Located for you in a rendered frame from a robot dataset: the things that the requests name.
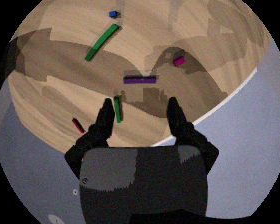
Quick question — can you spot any purple rod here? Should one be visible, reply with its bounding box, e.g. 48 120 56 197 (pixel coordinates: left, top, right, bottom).
123 76 156 84

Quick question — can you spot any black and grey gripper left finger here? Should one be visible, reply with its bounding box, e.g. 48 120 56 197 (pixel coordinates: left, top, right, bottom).
64 98 115 180

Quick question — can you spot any small magenta block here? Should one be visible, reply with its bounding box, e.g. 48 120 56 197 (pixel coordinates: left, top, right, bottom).
173 56 186 66

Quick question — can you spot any green rod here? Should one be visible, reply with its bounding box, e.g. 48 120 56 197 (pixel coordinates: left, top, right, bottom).
85 24 119 62
113 97 121 123

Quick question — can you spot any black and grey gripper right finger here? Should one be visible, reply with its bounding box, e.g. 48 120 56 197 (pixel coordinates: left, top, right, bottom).
166 97 219 175

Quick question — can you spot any red rod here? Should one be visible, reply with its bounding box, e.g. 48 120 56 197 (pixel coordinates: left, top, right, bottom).
72 118 84 133

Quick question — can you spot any small blue block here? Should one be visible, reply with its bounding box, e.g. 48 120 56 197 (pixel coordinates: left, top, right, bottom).
109 11 117 17

